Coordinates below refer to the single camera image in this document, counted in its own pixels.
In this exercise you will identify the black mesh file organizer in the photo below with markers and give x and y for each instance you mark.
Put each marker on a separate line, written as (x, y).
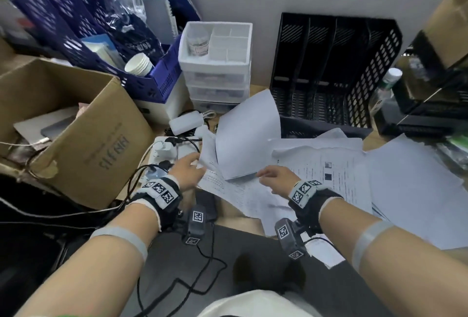
(329, 72)

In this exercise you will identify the large brown cardboard box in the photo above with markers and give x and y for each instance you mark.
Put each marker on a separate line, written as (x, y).
(449, 24)

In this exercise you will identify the small clear jar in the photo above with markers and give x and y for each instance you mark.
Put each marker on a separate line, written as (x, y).
(199, 44)

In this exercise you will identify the white box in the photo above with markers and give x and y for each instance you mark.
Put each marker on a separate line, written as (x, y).
(172, 104)

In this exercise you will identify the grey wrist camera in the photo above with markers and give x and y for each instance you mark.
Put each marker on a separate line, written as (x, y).
(287, 236)
(193, 225)

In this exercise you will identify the person's left forearm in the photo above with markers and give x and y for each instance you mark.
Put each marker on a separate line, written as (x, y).
(91, 273)

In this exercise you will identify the open brown cardboard box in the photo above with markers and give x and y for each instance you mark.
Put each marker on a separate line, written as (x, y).
(95, 152)

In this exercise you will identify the light blue booklet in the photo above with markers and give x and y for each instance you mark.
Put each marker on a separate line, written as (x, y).
(102, 48)

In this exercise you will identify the brown shoe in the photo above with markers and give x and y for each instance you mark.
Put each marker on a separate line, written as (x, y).
(246, 273)
(294, 276)

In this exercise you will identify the stack of white paper cups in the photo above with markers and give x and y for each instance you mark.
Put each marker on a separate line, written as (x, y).
(139, 64)

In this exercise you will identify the white shirt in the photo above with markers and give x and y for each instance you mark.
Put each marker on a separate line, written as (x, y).
(256, 302)

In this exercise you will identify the wooden table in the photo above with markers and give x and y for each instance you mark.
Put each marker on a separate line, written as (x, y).
(259, 86)

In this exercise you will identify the clear plastic bag dark contents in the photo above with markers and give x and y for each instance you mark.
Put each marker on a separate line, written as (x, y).
(139, 42)

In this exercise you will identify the person's right hand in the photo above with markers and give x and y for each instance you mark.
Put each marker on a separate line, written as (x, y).
(281, 179)

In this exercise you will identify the clear bottle white cap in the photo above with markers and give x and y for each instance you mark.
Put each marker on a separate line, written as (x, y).
(387, 83)

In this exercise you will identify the person's left hand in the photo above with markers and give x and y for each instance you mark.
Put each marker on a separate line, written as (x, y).
(186, 170)

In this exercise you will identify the white power strip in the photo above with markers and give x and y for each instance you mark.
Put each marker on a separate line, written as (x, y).
(161, 150)

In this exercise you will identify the person's right forearm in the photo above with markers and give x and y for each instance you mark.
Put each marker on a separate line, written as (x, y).
(384, 262)

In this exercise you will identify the grey laptop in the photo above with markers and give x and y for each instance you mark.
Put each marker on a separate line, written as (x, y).
(55, 126)

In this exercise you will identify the white papers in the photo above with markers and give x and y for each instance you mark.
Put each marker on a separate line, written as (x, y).
(402, 181)

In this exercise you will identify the black letter trays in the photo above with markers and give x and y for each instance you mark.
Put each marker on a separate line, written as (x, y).
(420, 115)

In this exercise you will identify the blue plastic file basket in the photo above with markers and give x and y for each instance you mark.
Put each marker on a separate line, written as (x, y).
(47, 17)

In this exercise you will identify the grey spiral notebook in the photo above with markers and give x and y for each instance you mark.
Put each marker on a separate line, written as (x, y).
(157, 17)

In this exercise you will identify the black marker wristband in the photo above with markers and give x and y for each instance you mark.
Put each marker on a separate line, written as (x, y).
(310, 196)
(161, 192)

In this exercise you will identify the white drawer organiser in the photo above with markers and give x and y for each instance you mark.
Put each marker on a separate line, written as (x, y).
(215, 68)

